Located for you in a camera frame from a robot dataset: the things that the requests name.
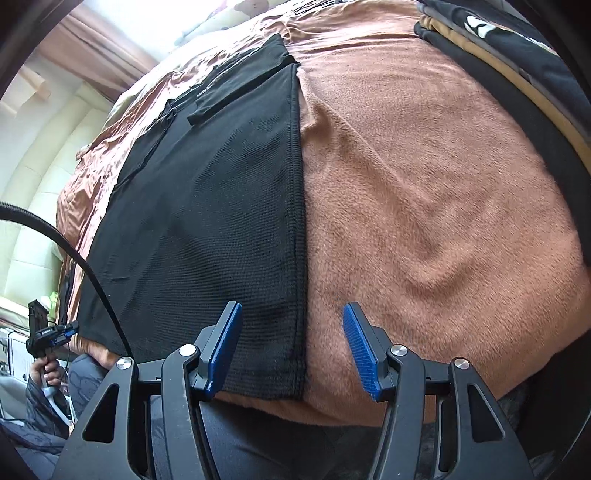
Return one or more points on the person's left hand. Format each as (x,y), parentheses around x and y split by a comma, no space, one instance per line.
(48,370)

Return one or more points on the person's left forearm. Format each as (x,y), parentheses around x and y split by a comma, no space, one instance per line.
(39,410)

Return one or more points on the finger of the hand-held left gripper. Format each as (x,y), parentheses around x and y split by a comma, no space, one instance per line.
(64,340)
(70,327)

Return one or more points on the black t-shirt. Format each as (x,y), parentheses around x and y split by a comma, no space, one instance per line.
(207,230)

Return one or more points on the tan folded garment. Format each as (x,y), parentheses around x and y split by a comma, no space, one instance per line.
(531,94)

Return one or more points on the black folded shirt white print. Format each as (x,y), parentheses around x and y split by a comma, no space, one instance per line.
(531,55)

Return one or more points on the pink curtain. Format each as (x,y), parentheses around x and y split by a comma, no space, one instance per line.
(106,55)

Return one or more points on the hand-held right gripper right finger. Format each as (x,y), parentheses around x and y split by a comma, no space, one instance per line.
(362,350)

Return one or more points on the cream padded headboard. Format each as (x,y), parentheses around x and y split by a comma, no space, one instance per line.
(37,184)

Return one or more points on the person's left leg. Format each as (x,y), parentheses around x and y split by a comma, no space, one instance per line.
(87,378)

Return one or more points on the cream hanging cloth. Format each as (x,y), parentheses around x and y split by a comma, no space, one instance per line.
(36,85)

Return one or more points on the brown fleece blanket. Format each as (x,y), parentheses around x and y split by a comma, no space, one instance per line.
(415,207)

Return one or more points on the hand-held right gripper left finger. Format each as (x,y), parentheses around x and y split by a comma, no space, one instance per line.
(226,350)

